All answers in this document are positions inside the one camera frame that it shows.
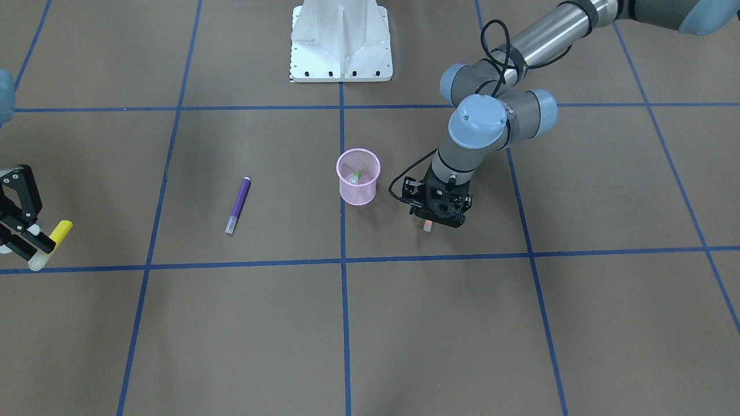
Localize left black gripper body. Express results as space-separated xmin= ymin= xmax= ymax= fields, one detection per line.
xmin=412 ymin=173 xmax=472 ymax=228

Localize yellow marker pen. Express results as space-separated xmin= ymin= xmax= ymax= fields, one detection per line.
xmin=28 ymin=220 xmax=73 ymax=272

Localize green marker pen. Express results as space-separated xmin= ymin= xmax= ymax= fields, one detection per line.
xmin=348 ymin=169 xmax=363 ymax=185

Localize purple marker pen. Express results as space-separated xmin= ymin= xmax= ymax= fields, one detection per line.
xmin=224 ymin=177 xmax=251 ymax=235

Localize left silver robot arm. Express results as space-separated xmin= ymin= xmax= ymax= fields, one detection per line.
xmin=397 ymin=1 xmax=738 ymax=232

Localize pink mesh pen holder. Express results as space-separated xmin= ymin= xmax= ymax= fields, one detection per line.
xmin=335 ymin=148 xmax=381 ymax=206

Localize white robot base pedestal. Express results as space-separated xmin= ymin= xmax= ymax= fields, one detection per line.
xmin=289 ymin=1 xmax=394 ymax=83

